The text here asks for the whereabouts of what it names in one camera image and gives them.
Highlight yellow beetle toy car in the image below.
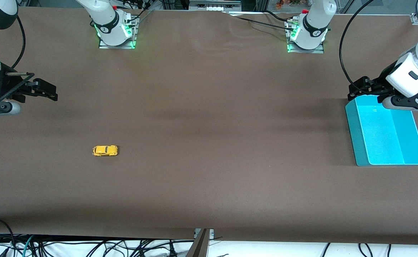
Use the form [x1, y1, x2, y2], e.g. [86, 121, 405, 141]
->
[92, 145, 119, 157]

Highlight cyan plastic bin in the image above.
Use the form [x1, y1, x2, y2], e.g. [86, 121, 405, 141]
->
[345, 94, 418, 167]

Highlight orange background items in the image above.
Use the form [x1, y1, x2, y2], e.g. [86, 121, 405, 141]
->
[275, 0, 302, 9]

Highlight brown table mat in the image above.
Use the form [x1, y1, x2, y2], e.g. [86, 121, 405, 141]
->
[0, 6, 418, 246]

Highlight white background device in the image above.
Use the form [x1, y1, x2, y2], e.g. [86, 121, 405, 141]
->
[189, 0, 242, 12]

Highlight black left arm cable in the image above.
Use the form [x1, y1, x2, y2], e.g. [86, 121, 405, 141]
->
[339, 0, 374, 94]

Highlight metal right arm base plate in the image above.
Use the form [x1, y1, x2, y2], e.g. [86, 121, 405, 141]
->
[98, 16, 137, 49]

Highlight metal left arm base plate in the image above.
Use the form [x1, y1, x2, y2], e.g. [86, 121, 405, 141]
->
[286, 20, 325, 54]

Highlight short black tabletop cable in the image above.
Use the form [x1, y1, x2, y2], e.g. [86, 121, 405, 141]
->
[264, 10, 295, 22]

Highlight long black tabletop cable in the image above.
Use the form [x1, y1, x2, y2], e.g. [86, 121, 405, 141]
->
[223, 12, 296, 32]

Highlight black base power cable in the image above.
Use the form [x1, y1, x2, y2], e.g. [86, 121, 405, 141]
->
[123, 0, 155, 26]

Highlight teal floor cable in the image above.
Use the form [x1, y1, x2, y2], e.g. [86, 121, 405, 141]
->
[16, 235, 35, 257]

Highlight tangled black floor cables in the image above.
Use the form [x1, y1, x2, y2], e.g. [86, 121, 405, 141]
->
[0, 234, 195, 257]

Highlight metal table edge bracket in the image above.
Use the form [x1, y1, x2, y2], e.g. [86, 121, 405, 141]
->
[186, 228, 215, 257]

